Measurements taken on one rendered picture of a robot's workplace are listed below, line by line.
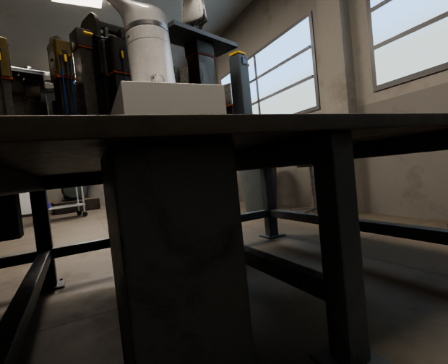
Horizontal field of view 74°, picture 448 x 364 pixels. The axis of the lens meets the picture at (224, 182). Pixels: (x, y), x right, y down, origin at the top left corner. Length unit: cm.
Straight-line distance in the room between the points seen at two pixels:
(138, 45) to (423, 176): 265
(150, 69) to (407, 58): 264
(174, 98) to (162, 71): 12
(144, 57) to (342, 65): 280
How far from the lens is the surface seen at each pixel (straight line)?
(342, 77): 345
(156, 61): 85
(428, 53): 311
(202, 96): 77
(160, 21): 92
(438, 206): 305
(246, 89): 152
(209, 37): 138
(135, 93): 72
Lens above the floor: 59
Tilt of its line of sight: 2 degrees down
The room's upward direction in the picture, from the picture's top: 6 degrees counter-clockwise
